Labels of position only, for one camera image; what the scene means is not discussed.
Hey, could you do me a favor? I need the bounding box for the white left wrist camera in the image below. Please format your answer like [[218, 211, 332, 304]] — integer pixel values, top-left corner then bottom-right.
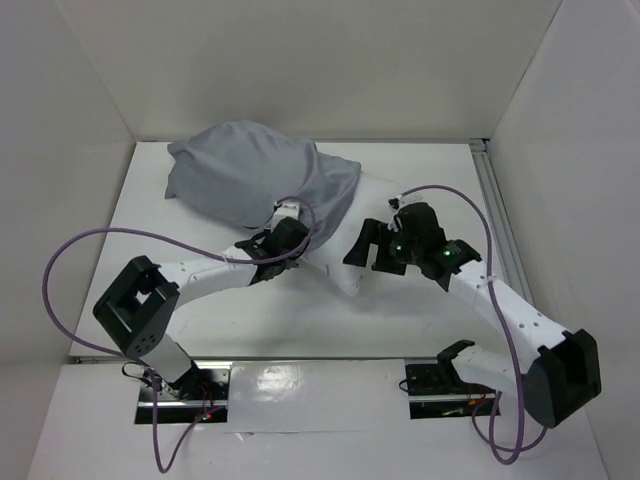
[[270, 200, 302, 229]]

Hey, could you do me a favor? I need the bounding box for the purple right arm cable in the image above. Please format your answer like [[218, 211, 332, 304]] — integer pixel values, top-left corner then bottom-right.
[[394, 184, 549, 464]]

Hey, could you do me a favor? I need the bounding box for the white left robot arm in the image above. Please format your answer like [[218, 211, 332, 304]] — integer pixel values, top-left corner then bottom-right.
[[93, 217, 308, 399]]

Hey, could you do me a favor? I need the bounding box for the grey pillowcase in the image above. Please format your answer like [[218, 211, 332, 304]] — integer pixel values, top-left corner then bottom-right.
[[165, 121, 361, 251]]

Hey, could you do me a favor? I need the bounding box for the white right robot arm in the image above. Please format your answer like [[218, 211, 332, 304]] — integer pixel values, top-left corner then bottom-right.
[[343, 202, 602, 428]]

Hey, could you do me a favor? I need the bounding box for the white pillow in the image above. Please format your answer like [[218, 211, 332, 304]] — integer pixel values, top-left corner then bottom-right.
[[302, 172, 401, 297]]

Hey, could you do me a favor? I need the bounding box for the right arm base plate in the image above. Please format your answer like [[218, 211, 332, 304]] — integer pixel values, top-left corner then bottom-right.
[[398, 340, 495, 420]]

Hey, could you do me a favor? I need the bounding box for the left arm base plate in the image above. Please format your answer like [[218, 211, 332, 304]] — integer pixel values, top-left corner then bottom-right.
[[121, 361, 231, 425]]

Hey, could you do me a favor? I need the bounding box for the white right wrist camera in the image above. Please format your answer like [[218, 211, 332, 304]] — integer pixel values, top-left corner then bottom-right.
[[388, 192, 424, 212]]

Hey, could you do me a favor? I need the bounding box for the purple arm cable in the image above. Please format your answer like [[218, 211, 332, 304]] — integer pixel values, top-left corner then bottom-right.
[[42, 195, 318, 473], [394, 184, 549, 464]]

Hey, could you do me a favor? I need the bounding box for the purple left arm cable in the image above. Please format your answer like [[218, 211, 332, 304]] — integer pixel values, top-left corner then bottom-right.
[[42, 195, 318, 473]]

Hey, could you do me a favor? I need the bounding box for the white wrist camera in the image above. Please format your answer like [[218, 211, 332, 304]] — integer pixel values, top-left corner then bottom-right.
[[388, 192, 424, 212], [270, 200, 302, 229]]

